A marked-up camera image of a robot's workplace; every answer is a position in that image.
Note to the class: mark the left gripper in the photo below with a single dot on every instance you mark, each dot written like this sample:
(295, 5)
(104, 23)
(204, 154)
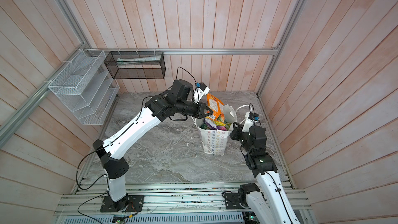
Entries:
(199, 113)

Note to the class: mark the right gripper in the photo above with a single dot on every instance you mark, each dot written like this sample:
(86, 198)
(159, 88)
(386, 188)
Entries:
(238, 131)

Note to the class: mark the orange snack bag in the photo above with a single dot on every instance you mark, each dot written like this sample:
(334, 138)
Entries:
(216, 106)

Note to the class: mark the purple Fox's candy bag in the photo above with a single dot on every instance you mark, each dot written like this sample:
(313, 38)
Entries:
(210, 124)

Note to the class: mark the white printed paper bag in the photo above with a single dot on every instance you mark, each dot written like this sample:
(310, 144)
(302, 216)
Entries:
(215, 141)

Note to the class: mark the green yellow Fox's candy bag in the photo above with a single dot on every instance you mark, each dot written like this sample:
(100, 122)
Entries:
(222, 126)

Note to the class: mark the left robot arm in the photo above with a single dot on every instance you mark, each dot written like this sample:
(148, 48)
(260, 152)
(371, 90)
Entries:
(181, 98)

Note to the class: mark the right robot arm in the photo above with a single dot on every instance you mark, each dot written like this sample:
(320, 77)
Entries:
(266, 198)

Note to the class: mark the black mesh basket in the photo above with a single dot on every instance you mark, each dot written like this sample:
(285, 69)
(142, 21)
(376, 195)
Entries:
(136, 64)

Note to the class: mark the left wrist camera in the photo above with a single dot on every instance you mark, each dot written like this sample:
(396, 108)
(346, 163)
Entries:
(200, 90)

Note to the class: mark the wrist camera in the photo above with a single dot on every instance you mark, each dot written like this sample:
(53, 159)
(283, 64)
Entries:
(250, 120)
(200, 90)

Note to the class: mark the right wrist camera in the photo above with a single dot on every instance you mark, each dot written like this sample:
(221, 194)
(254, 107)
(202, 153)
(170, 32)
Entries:
(250, 120)

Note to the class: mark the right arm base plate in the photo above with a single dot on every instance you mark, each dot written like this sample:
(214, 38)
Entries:
(234, 200)

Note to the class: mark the aluminium frame crossbar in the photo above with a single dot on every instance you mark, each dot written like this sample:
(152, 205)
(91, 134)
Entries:
(199, 51)

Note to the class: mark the aluminium mounting rail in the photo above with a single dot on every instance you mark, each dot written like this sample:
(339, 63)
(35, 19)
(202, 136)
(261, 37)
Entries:
(158, 198)

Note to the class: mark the white wire mesh shelf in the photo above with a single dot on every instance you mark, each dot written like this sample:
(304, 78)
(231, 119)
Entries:
(86, 89)

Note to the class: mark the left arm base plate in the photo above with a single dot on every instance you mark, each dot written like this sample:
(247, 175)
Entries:
(129, 203)

